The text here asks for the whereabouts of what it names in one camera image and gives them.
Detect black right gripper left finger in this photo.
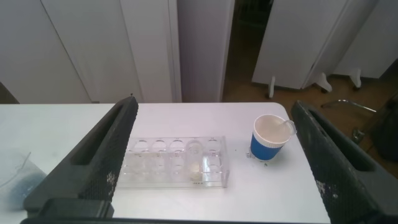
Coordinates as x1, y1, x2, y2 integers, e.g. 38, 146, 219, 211
23, 95, 139, 219

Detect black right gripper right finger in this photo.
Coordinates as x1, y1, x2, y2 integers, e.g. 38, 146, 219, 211
290, 100, 398, 223

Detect pale yellow pigment test tube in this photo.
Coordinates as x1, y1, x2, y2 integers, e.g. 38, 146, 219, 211
185, 139, 205, 182

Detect clear plastic beaker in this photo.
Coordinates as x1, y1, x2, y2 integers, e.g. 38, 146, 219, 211
0, 148, 47, 212

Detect clear acrylic test tube rack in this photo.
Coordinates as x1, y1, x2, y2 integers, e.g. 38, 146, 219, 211
116, 136, 230, 189

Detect blue sleeved white paper cup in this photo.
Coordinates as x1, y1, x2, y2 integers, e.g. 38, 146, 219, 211
249, 114, 295, 162

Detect white folding partition screen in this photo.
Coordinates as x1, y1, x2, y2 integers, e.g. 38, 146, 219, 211
251, 0, 398, 100
0, 0, 236, 104

